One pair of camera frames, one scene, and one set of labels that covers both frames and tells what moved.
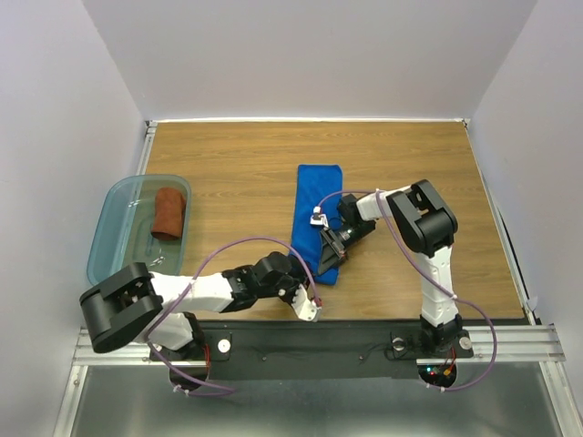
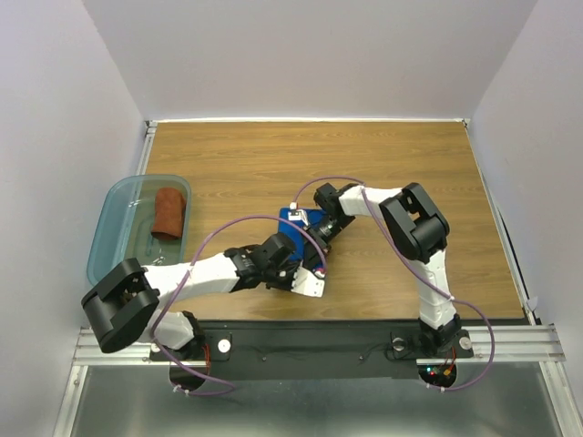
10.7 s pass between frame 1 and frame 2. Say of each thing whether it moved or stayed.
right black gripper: moved
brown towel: stayed
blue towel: moved
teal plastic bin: stayed
